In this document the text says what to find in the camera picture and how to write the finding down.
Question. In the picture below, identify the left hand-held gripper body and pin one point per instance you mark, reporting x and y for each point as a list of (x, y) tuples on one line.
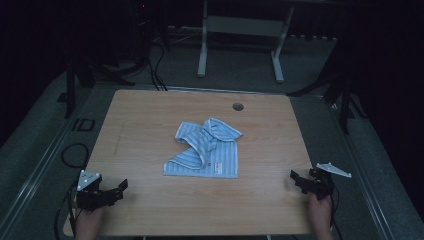
[(89, 196)]

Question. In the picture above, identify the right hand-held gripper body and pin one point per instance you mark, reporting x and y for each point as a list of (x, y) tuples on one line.
[(321, 185)]

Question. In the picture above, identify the blue striped towel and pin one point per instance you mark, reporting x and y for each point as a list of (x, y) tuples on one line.
[(213, 156)]

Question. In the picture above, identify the person's left hand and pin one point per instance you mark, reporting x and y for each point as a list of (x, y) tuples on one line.
[(89, 218)]

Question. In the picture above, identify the person's right hand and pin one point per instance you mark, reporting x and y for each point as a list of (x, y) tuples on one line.
[(319, 208)]

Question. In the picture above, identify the black metal stand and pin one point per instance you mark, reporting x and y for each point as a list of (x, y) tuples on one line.
[(71, 90), (345, 100)]

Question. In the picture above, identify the dark equipment rack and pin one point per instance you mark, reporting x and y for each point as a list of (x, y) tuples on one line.
[(146, 30)]

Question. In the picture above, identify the metal floor rail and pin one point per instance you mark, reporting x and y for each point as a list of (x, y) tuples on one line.
[(36, 173), (363, 173)]

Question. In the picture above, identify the white metal table frame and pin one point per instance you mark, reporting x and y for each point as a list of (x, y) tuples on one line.
[(241, 26)]

